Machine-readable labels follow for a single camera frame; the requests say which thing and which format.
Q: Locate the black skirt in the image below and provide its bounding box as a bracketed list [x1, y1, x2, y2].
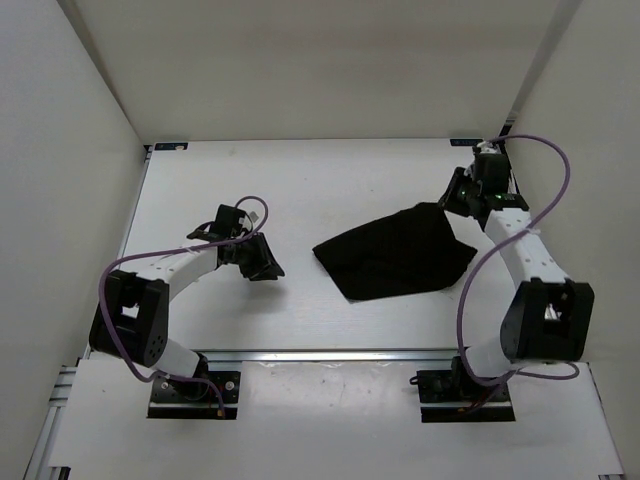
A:
[312, 202, 477, 302]

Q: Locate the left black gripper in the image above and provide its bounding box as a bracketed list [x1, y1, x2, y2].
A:
[230, 231, 284, 281]

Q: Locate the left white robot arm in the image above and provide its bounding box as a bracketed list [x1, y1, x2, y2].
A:
[89, 226, 284, 400]

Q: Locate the right blue corner label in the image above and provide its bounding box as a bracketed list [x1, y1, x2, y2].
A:
[449, 138, 482, 147]

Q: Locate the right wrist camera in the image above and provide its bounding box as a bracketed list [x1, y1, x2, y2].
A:
[472, 152, 511, 196]

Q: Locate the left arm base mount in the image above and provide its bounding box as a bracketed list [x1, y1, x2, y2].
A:
[147, 356, 241, 421]

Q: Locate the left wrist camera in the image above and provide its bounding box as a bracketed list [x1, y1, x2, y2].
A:
[186, 205, 247, 243]

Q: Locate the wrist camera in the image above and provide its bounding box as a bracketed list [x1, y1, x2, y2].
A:
[186, 205, 247, 243]
[472, 152, 511, 196]

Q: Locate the blue corner label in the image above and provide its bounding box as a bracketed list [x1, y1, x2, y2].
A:
[449, 138, 482, 147]
[154, 142, 189, 151]

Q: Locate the left blue corner label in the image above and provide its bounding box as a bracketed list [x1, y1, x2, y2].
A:
[154, 142, 189, 151]

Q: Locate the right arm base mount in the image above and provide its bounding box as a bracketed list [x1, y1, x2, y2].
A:
[409, 355, 516, 424]

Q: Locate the aluminium front rail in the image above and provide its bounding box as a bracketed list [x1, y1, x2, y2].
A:
[202, 349, 457, 363]

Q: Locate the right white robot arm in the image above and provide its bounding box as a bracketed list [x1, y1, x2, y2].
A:
[438, 167, 595, 400]

